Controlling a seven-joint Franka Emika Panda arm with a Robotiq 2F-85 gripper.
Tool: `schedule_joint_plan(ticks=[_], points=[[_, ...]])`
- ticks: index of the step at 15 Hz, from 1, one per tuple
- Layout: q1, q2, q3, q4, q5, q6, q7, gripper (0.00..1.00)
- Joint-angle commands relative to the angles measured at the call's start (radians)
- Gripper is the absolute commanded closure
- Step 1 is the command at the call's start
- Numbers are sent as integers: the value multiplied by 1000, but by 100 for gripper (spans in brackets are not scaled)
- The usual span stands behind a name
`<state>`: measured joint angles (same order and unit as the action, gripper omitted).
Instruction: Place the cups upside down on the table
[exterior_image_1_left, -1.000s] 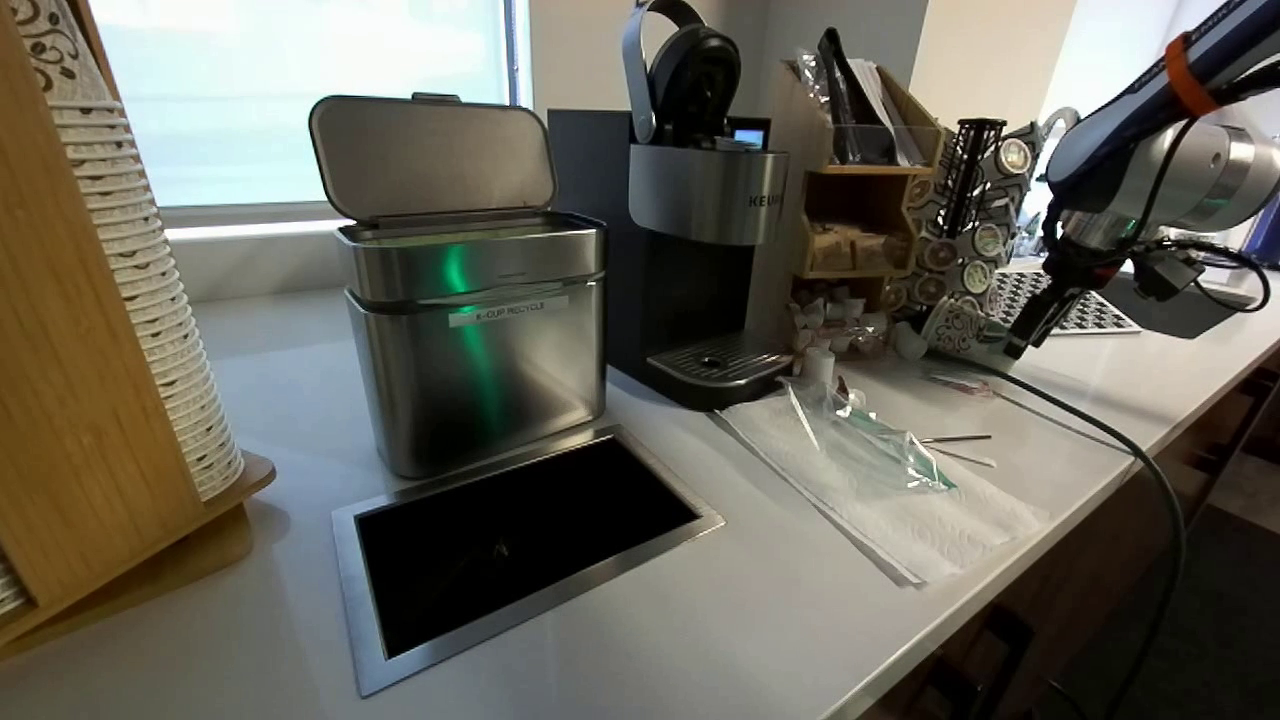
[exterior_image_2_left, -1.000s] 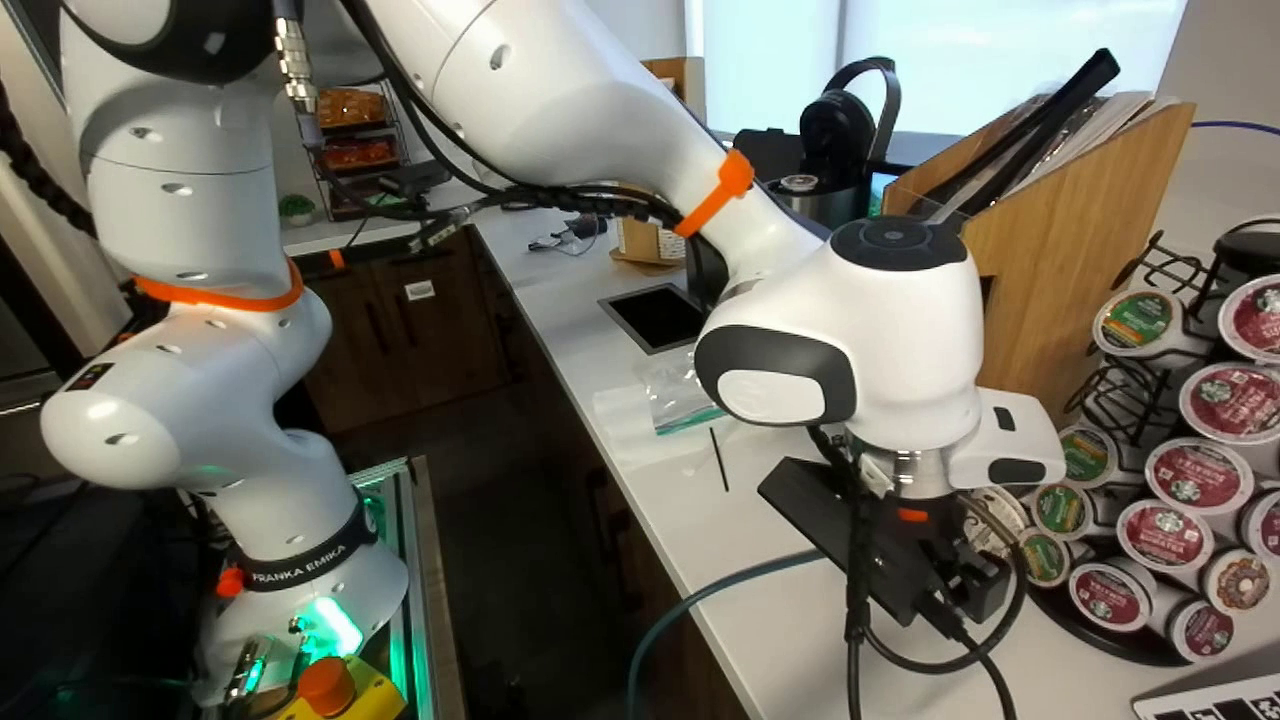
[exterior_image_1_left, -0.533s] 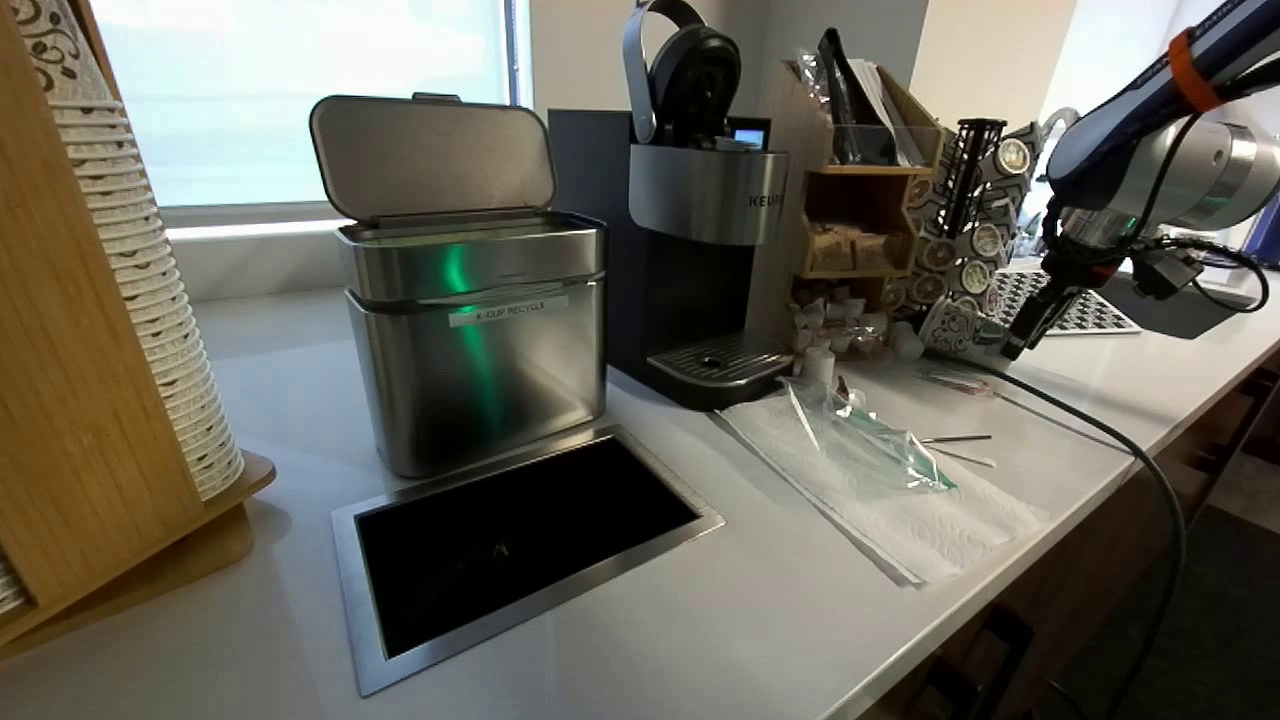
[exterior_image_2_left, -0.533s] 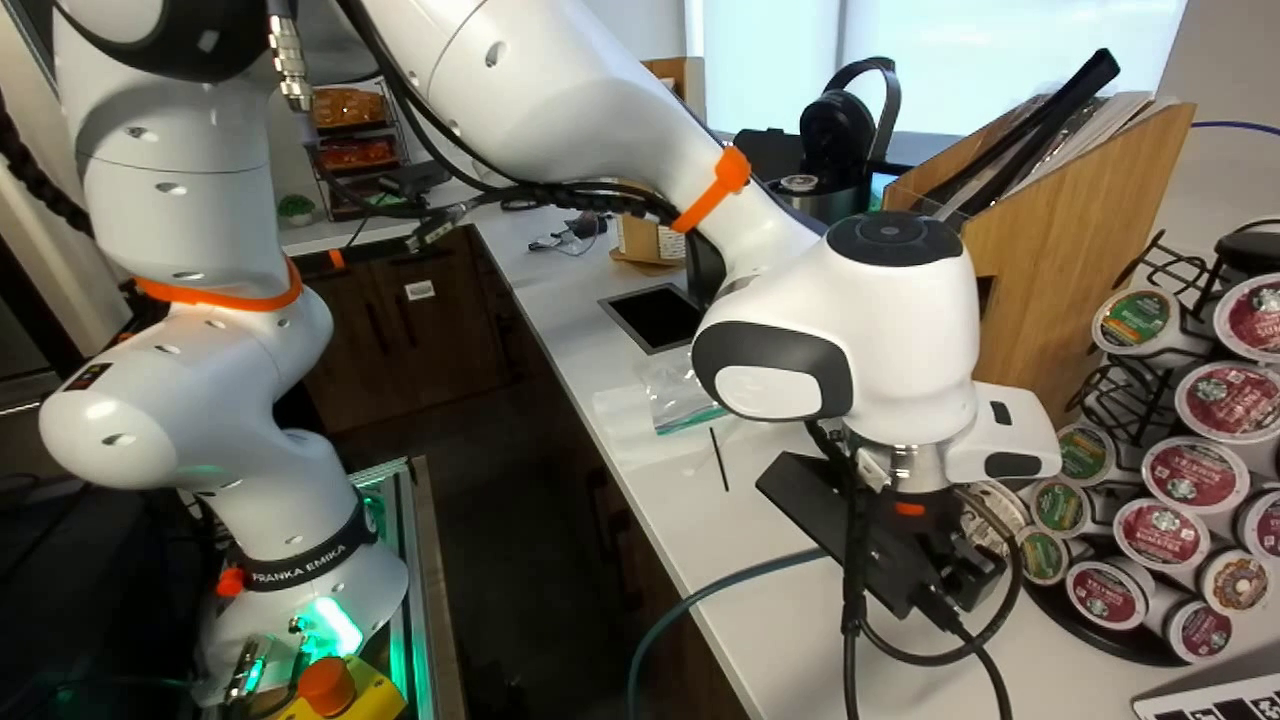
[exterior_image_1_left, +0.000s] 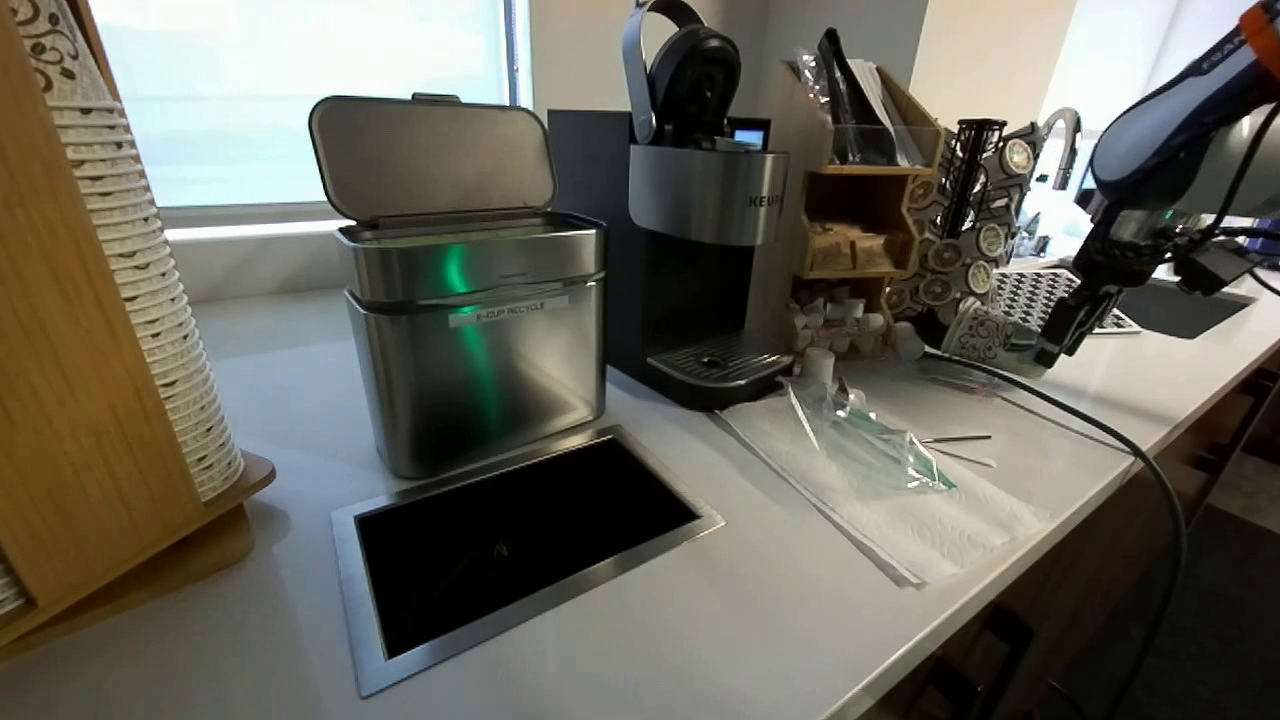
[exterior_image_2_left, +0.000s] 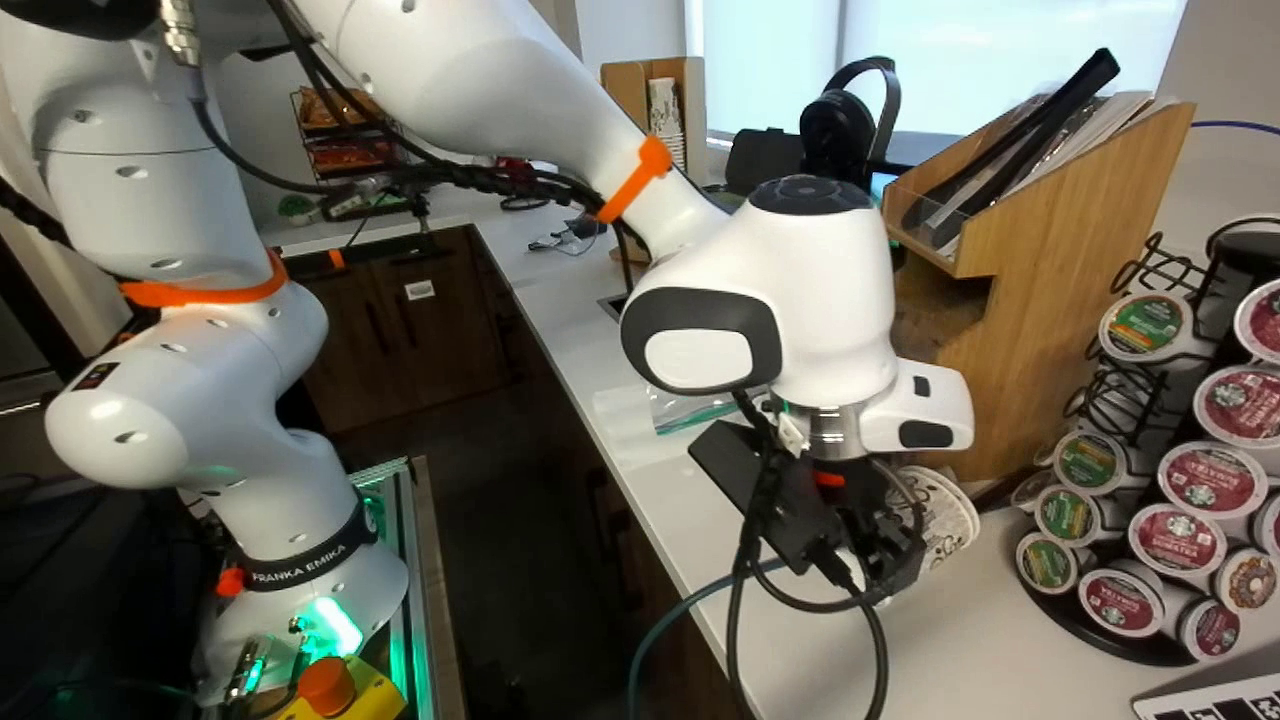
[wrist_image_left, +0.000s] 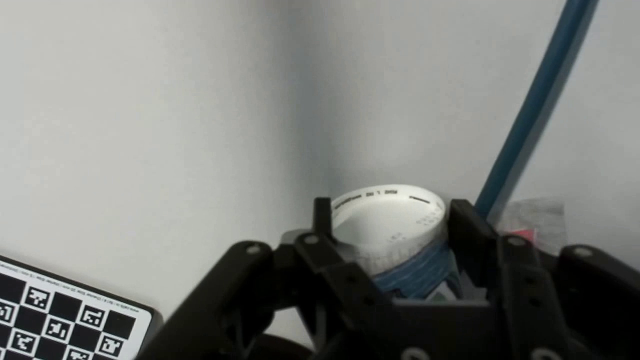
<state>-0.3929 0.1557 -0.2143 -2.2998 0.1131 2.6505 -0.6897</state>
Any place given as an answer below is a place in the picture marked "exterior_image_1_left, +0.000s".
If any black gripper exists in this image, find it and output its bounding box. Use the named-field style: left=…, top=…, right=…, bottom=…
left=1034, top=200, right=1188, bottom=367

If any patterned paper cup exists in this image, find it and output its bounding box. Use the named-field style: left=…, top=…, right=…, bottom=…
left=945, top=302, right=1038, bottom=365

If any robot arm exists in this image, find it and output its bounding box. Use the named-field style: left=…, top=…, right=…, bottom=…
left=1034, top=0, right=1280, bottom=367

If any pile of creamer cups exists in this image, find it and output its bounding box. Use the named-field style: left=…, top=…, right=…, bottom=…
left=792, top=296, right=924, bottom=359

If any stack of white paper cups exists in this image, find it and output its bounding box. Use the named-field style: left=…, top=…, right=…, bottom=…
left=9, top=0, right=250, bottom=509

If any chrome sink faucet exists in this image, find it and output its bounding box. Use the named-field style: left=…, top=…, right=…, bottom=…
left=1038, top=109, right=1084, bottom=191

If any coffee pod carousel rack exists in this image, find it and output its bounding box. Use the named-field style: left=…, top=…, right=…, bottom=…
left=887, top=120, right=1042, bottom=325

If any thin stir stick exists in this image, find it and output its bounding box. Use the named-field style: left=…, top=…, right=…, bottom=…
left=930, top=432, right=995, bottom=443

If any wooden condiment organizer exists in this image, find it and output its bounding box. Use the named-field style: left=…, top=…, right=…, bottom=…
left=784, top=27, right=945, bottom=308

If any clear plastic wrapper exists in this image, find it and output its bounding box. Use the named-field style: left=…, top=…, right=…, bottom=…
left=784, top=380, right=958, bottom=490

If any black silver coffee machine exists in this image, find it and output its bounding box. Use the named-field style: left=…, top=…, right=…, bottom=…
left=548, top=0, right=792, bottom=413

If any stainless steel countertop bin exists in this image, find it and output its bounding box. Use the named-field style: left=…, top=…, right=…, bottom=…
left=309, top=96, right=603, bottom=481

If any steel framed counter trash chute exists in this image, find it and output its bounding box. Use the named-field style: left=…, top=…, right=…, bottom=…
left=334, top=428, right=720, bottom=694

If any wooden cup dispenser stand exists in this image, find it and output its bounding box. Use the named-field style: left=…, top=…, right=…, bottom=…
left=0, top=0, right=273, bottom=656

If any black power cable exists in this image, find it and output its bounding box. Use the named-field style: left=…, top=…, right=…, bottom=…
left=924, top=347, right=1194, bottom=720

